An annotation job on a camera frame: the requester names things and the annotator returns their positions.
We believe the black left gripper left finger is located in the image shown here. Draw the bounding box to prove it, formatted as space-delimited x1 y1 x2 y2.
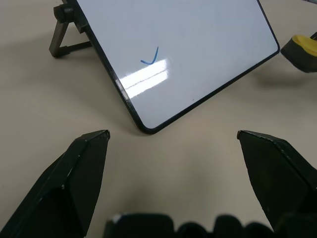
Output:
0 129 111 238

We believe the black whiteboard stand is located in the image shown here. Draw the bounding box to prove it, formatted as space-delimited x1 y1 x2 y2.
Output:
49 0 93 59

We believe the white whiteboard with black frame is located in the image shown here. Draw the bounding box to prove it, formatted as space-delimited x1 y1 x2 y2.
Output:
74 0 280 135

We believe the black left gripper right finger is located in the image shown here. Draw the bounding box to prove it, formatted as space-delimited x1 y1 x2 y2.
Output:
236 130 317 234

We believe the yellow and black eraser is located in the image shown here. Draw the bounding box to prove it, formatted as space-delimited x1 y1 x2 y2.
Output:
280 32 317 73

